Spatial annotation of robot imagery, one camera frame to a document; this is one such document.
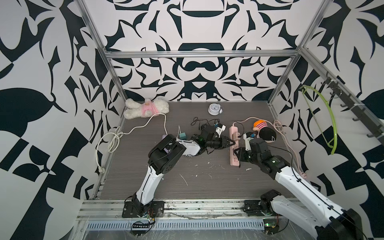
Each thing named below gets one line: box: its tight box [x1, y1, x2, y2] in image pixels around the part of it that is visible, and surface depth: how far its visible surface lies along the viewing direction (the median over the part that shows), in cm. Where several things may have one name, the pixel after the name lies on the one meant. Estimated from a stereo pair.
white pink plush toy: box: [123, 98, 170, 120], surface depth 107 cm
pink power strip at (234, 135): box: [229, 126, 241, 166], surface depth 87 cm
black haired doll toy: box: [252, 119, 277, 143], surface depth 97 cm
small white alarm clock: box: [208, 103, 223, 116], surface depth 114 cm
